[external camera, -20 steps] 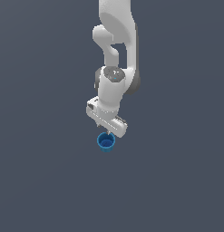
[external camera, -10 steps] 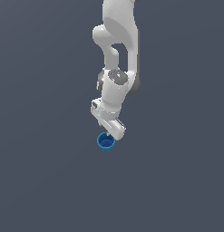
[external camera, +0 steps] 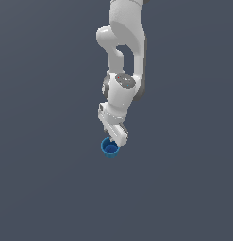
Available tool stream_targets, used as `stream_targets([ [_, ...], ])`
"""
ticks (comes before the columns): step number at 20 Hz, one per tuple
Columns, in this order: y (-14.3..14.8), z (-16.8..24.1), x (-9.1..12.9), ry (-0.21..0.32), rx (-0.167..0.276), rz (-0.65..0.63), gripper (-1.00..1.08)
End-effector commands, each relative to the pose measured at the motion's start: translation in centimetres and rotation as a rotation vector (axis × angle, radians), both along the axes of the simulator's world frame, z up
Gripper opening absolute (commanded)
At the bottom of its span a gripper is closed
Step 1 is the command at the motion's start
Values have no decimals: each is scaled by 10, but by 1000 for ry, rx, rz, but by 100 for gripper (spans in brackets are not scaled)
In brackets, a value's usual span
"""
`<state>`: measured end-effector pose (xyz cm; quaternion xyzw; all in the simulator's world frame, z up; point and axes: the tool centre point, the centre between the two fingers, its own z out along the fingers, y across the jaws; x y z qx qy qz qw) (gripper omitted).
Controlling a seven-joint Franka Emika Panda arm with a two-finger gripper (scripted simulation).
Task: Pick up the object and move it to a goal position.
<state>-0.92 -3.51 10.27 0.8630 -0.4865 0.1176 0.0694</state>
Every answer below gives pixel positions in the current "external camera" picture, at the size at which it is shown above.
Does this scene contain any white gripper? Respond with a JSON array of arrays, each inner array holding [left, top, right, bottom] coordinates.
[[97, 102, 129, 148]]

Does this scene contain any blue plastic cup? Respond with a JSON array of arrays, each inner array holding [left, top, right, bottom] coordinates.
[[100, 137, 121, 159]]

